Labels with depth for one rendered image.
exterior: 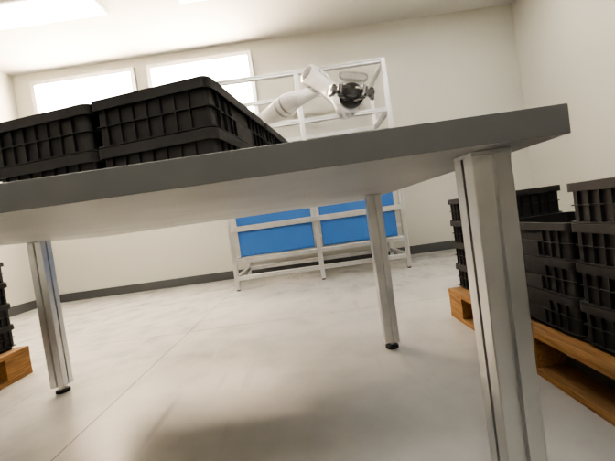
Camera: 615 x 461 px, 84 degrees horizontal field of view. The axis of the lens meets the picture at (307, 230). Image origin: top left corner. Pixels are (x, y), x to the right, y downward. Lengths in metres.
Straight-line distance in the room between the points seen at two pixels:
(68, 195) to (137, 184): 0.09
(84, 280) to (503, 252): 4.78
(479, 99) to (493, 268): 4.29
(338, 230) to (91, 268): 3.10
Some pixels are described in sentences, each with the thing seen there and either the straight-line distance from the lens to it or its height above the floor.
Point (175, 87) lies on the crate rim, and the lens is 0.85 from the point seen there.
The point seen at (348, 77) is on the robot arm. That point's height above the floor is 1.01.
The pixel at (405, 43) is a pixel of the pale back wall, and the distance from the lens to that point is 4.76.
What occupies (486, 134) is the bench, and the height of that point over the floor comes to 0.67.
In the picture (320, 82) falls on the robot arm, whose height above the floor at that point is 1.11.
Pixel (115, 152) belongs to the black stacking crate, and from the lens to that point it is 0.90.
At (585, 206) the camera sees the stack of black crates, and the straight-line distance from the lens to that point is 1.15.
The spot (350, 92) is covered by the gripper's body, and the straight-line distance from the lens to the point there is 1.06.
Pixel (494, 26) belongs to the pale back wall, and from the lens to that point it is 5.19.
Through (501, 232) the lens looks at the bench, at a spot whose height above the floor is 0.54.
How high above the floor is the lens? 0.60
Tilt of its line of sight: 2 degrees down
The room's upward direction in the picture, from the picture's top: 8 degrees counter-clockwise
